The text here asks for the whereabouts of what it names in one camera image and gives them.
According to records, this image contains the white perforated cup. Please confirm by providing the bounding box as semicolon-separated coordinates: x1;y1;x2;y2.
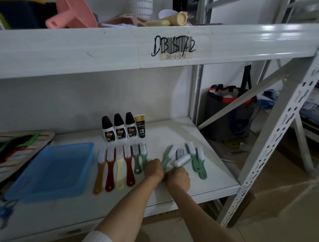
127;0;153;20

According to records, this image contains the person's left hand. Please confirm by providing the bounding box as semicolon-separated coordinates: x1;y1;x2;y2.
145;159;165;181

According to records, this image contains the person's left forearm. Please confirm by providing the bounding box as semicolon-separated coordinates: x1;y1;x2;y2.
94;174;162;242

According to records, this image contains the white black-capped bottle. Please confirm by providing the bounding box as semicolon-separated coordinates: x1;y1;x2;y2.
125;112;138;139
101;116;116;143
114;113;127;141

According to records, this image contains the navy container yellow lid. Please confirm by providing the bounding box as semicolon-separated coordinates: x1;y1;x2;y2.
0;0;58;30

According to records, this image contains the pink flat plastic tray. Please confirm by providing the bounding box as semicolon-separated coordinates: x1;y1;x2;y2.
101;14;150;27

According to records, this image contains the striped cream pot holder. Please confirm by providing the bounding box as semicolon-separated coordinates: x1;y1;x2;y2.
0;131;55;184

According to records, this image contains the pink plastic funnel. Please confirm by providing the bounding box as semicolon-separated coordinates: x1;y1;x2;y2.
45;0;98;29

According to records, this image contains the white bowl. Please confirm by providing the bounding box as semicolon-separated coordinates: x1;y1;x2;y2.
158;9;178;20

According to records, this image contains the person's right hand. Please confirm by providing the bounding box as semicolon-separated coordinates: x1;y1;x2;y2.
165;166;191;194

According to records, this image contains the yellow perforated disc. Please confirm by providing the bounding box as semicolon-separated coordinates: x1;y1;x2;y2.
223;138;247;149

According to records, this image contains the large cardboard box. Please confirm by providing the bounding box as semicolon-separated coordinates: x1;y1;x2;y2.
141;209;181;225

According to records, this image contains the blue plastic basket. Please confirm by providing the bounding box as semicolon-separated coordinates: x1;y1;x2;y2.
4;142;95;204

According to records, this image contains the blue plastic bag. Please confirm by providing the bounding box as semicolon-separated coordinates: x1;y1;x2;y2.
258;89;279;110

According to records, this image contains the cream handled brush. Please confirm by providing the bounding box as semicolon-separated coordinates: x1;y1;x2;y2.
116;146;125;189

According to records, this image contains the person's right forearm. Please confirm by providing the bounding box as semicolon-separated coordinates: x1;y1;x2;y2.
172;189;237;242

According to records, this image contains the amber handled brush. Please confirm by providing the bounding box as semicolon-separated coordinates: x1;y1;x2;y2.
92;149;107;196

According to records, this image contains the dark bag orange trim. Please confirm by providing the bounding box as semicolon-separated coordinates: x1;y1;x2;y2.
204;65;257;142

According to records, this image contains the black gold tube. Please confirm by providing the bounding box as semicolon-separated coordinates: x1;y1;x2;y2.
134;114;146;138

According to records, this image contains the black tongs green card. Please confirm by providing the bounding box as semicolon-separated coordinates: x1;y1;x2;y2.
0;134;40;165

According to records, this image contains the yellow flat sponge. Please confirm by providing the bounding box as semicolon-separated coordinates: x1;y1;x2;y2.
143;20;171;27

